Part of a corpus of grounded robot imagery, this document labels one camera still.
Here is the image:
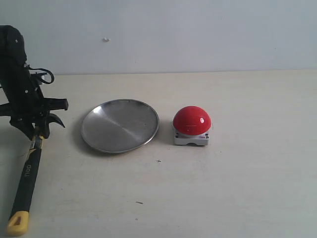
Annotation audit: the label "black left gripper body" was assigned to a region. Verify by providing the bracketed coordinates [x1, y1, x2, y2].
[0, 64, 69, 122]

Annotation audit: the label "round metal plate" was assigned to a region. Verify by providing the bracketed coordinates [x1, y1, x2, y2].
[80, 99, 159, 154]

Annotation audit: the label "black yellow claw hammer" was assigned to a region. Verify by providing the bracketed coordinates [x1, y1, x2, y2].
[6, 113, 66, 237]

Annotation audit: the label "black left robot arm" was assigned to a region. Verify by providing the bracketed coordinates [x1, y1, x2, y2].
[0, 25, 68, 139]

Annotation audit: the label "red dome push button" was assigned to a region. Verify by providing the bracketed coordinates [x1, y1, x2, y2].
[172, 106, 212, 146]

